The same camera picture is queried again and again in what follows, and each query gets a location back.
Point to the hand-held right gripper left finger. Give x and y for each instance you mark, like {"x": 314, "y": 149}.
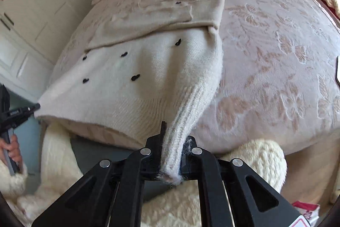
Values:
{"x": 152, "y": 147}

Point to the red and white bag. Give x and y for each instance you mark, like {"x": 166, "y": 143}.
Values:
{"x": 308, "y": 212}

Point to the person's left hand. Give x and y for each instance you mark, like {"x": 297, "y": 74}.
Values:
{"x": 13, "y": 150}

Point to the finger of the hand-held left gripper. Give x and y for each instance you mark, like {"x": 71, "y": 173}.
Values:
{"x": 26, "y": 109}

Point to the pink floral blanket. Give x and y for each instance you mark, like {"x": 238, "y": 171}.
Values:
{"x": 265, "y": 62}

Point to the white wardrobe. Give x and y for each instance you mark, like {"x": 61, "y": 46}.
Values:
{"x": 39, "y": 17}

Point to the beige knit sweater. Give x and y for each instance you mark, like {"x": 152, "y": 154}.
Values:
{"x": 132, "y": 99}

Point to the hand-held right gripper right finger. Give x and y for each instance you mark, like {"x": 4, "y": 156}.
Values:
{"x": 198, "y": 157}

